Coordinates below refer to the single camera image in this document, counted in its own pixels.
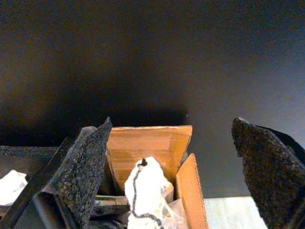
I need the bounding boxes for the white crumpled paper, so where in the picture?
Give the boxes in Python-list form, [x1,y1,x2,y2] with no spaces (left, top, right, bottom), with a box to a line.
[123,156,174,229]

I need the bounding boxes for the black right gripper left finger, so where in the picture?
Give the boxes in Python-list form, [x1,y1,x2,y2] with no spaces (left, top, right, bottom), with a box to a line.
[0,116,113,229]

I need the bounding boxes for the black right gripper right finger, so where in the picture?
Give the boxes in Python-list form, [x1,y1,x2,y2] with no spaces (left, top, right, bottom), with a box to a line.
[231,116,305,229]

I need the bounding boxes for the black cabinet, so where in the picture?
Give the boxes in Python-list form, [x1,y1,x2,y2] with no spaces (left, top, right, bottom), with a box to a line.
[0,0,305,199]

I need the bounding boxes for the white crumpled tissue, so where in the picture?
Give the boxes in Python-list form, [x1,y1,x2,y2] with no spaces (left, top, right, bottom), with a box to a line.
[0,169,29,206]

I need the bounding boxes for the clear plastic bag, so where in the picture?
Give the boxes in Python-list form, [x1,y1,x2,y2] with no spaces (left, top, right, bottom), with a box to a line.
[163,197,189,229]

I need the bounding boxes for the brown cardboard box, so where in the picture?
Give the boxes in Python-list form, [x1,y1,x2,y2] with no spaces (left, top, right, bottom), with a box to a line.
[104,125,209,229]

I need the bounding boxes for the black cord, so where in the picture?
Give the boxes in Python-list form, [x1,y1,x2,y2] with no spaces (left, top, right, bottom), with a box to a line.
[132,158,164,228]

